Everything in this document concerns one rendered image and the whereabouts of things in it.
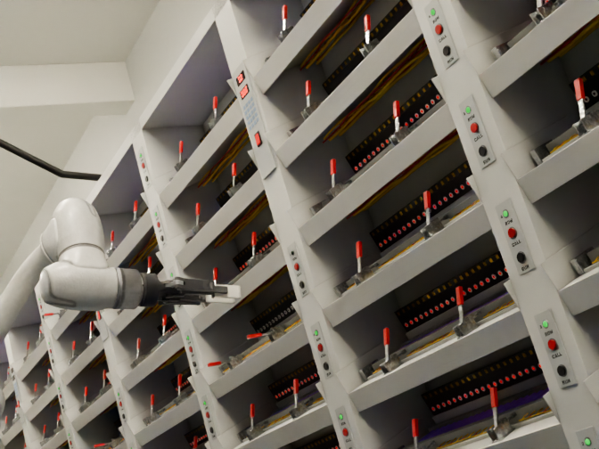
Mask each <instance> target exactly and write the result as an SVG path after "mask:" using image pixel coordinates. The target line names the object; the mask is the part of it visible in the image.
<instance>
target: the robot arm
mask: <svg viewBox="0 0 599 449"><path fill-rule="evenodd" d="M104 248H105V244H104V235H103V227H102V223H101V220H100V217H99V216H98V213H97V211H96V210H95V208H94V207H93V206H92V205H90V204H89V203H88V202H87V201H86V200H83V199H80V198H68V199H66V200H63V201H62V202H60V203H59V204H58V206H57V207H56V209H55V211H54V212H53V219H52V220H51V221H50V222H49V225H48V226H47V227H46V229H45V231H44V232H43V233H42V234H41V235H40V245H39V246H38V247H37V248H36V249H35V250H34V251H33V252H32V253H31V254H30V255H29V256H28V258H27V259H26V260H25V261H24V262H23V263H22V265H21V266H20V268H19V269H18V271H17V272H16V273H15V275H14V276H13V277H12V279H11V280H10V282H9V284H8V285H7V287H6V288H5V290H4V292H3V293H2V295H1V296H0V346H1V344H2V343H3V341H4V339H5V337H6V335H7V334H8V332H9V330H10V329H11V327H12V325H13V324H14V322H15V320H16V319H17V317H18V315H19V313H20V312H21V309H22V308H23V307H24V305H25V303H26V302H27V300H28V298H29V296H30V294H31V292H32V291H33V289H34V288H35V287H36V285H37V284H38V282H39V287H40V293H41V297H42V299H43V300H44V302H45V303H46V304H48V305H50V306H55V307H59V308H63V309H68V310H75V311H100V310H103V309H132V310H134V309H136V308H137V307H138V306H143V307H154V306H155V305H156V304H157V302H158V305H159V306H162V305H195V306H198V305H200V304H201V303H205V302H207V303H223V304H234V303H235V301H234V299H235V298H241V286H236V285H221V284H214V281H207V280H197V279H187V278H182V277H178V276H177V277H175V280H174V281H171V280H166V281H164V282H161V281H160V280H159V279H158V276H157V275H156V274H155V273H139V271H138V270H136V269H124V268H112V267H109V265H108V263H107V261H106V258H105V255H104Z"/></svg>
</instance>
